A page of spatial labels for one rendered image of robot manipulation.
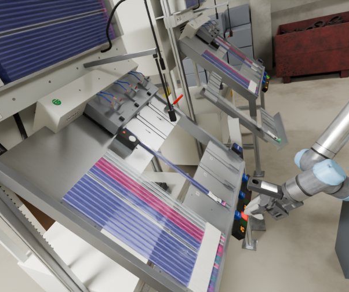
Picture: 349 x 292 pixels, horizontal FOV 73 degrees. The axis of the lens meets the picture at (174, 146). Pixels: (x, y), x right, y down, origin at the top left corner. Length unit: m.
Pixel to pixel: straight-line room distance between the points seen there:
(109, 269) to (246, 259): 0.92
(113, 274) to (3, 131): 0.67
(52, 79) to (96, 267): 0.76
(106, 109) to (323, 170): 0.70
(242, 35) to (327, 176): 3.27
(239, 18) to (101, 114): 3.62
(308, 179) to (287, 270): 0.95
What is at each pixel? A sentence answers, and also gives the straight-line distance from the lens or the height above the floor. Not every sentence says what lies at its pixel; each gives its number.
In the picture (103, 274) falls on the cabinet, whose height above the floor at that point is 0.62.
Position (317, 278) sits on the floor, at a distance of 1.68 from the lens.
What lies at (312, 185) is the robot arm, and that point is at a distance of 0.81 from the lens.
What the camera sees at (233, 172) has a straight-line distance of 1.12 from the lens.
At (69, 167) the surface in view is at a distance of 0.76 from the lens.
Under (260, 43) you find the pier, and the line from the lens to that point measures 4.65.
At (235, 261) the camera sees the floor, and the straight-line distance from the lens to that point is 1.70.
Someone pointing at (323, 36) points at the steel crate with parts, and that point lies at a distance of 3.88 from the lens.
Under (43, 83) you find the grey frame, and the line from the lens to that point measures 0.85.
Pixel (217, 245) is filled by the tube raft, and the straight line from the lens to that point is 0.87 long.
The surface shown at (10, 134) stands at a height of 1.23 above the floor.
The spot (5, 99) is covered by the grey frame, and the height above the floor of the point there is 1.35.
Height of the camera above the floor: 1.46
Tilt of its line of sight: 31 degrees down
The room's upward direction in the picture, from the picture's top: 17 degrees counter-clockwise
